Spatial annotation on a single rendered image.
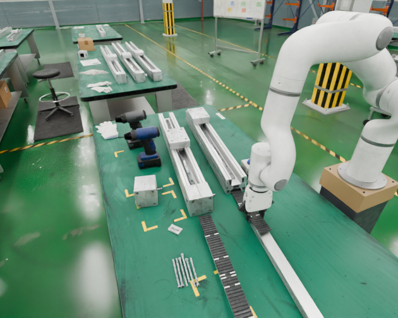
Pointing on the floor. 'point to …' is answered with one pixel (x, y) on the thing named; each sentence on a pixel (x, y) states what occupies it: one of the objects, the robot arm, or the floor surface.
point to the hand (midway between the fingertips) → (254, 215)
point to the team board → (224, 9)
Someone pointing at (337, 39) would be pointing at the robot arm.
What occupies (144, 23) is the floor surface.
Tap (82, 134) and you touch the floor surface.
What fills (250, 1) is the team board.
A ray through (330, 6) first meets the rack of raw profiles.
